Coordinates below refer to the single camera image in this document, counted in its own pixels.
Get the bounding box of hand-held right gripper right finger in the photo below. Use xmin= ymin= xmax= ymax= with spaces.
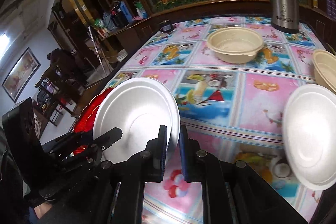
xmin=178 ymin=126 xmax=309 ymax=224

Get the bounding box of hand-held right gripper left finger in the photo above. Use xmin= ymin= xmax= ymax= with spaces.
xmin=100 ymin=125 xmax=168 ymax=224

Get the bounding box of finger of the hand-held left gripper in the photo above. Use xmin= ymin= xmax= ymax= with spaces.
xmin=42 ymin=132 xmax=87 ymax=153
xmin=49 ymin=127 xmax=123 ymax=161

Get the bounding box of red ribbed glass plate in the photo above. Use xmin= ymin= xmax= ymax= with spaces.
xmin=72 ymin=88 xmax=116 ymax=156

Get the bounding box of white foam plate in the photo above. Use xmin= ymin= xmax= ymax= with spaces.
xmin=282 ymin=84 xmax=336 ymax=191
xmin=92 ymin=77 xmax=181 ymax=165

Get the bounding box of beige plastic bowl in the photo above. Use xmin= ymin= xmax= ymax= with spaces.
xmin=312 ymin=49 xmax=336 ymax=94
xmin=206 ymin=27 xmax=265 ymax=64

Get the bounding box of printed fruit tablecloth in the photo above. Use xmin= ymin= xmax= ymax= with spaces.
xmin=101 ymin=17 xmax=336 ymax=224

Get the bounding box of ceiling light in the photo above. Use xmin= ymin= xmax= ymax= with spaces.
xmin=0 ymin=32 xmax=9 ymax=51

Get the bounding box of pale blue jug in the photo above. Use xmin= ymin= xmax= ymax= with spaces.
xmin=102 ymin=13 xmax=116 ymax=30

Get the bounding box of low wooden cabinet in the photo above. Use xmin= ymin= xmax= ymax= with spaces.
xmin=100 ymin=0 xmax=328 ymax=56

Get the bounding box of small black jar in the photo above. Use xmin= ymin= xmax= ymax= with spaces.
xmin=159 ymin=20 xmax=174 ymax=33

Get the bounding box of blue container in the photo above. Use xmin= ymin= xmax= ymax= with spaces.
xmin=119 ymin=1 xmax=134 ymax=24

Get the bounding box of green-capped bottle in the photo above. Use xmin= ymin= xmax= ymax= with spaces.
xmin=134 ymin=1 xmax=147 ymax=19

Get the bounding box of framed wall picture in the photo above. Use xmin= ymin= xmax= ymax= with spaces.
xmin=1 ymin=47 xmax=42 ymax=103

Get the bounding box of mop with metal handle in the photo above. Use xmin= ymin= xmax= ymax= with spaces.
xmin=88 ymin=26 xmax=108 ymax=75

